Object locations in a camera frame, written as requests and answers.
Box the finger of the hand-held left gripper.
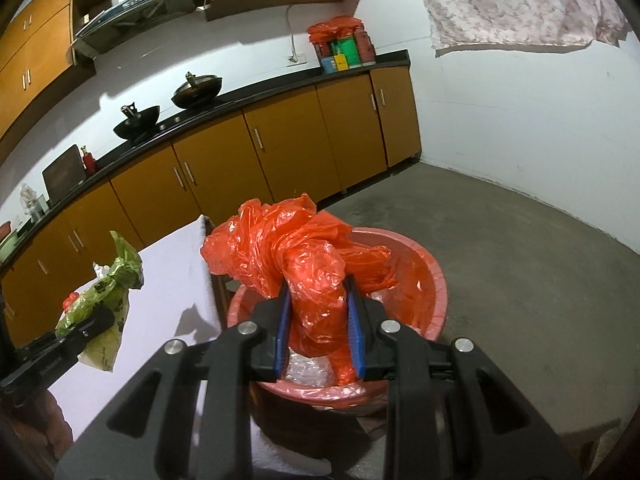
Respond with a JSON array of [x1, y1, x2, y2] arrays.
[[59, 307, 116, 353]]

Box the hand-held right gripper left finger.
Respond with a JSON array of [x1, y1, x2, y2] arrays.
[[54, 282, 293, 480]]

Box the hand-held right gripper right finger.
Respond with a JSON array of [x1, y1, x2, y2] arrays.
[[345, 274, 583, 480]]

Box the green paw-print plastic bag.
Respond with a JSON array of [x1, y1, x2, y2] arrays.
[[55, 231, 146, 373]]

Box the ruffled orange plastic bag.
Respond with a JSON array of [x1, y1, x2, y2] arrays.
[[200, 192, 396, 386]]

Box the red plastic basin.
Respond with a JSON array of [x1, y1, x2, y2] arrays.
[[226, 227, 447, 406]]

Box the pale tablecloth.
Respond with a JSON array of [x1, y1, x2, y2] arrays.
[[50, 215, 223, 441]]

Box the green bowl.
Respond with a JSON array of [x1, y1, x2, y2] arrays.
[[0, 234, 22, 262]]

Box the glass jar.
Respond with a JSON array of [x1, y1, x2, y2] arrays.
[[19, 183, 47, 222]]

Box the brown cutting board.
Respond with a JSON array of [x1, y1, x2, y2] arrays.
[[42, 144, 87, 196]]

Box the wooden base cabinets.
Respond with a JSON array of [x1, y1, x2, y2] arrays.
[[0, 66, 422, 346]]

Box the black open wok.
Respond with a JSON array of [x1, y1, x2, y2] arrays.
[[113, 102, 161, 140]]

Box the black kitchen countertop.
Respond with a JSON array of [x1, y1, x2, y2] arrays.
[[0, 50, 411, 281]]

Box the black wok with lid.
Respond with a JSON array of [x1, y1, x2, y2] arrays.
[[171, 71, 222, 109]]

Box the green carton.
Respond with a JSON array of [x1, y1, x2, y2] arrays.
[[336, 37, 362, 69]]

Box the thin orange bag over boxes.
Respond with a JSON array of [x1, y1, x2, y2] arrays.
[[306, 16, 363, 45]]

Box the steel range hood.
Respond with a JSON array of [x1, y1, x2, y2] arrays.
[[69, 0, 208, 63]]

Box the pink floral hanging cloth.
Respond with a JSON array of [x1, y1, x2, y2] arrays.
[[405, 0, 630, 58]]

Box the tall wooden wall cabinets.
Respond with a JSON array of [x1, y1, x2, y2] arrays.
[[0, 0, 98, 161]]

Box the white power cable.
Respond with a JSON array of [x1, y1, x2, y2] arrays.
[[286, 4, 302, 58]]

